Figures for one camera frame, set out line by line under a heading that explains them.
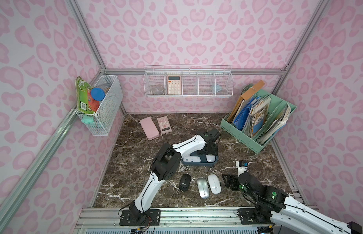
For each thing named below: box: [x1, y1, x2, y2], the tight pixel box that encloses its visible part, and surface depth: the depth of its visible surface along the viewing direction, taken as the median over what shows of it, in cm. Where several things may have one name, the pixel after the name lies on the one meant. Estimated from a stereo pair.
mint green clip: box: [80, 114, 95, 125], surface depth 65 cm
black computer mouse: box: [179, 173, 192, 193], surface depth 85 cm
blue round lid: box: [90, 87, 106, 102], surface depth 76 cm
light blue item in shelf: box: [211, 84, 224, 94], surface depth 102 cm
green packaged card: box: [75, 76, 101, 115], surface depth 72 cm
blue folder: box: [233, 96, 261, 131], surface depth 98 cm
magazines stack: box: [244, 97, 272, 138], surface depth 94 cm
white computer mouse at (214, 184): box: [207, 174, 222, 195], surface depth 84 cm
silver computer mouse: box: [197, 177, 210, 200], surface depth 83 cm
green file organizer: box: [220, 89, 298, 154], surface depth 96 cm
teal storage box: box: [181, 151, 219, 167], surface depth 93 cm
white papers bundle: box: [257, 103, 292, 145], surface depth 85 cm
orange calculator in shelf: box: [167, 75, 182, 96], surface depth 96 cm
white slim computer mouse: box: [205, 154, 216, 163], surface depth 94 cm
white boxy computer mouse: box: [182, 156, 202, 163], surface depth 92 cm
